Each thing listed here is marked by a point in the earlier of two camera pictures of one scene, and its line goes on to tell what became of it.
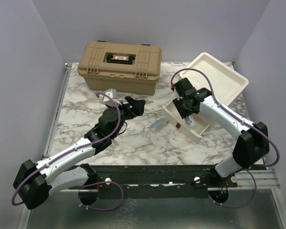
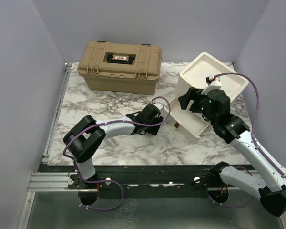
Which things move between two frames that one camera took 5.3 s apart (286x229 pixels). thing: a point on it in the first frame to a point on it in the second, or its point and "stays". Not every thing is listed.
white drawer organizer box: x=228 y=84 stays
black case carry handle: x=120 y=59 stays
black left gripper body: x=125 y=114 to x=152 y=130
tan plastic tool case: x=125 y=67 stays
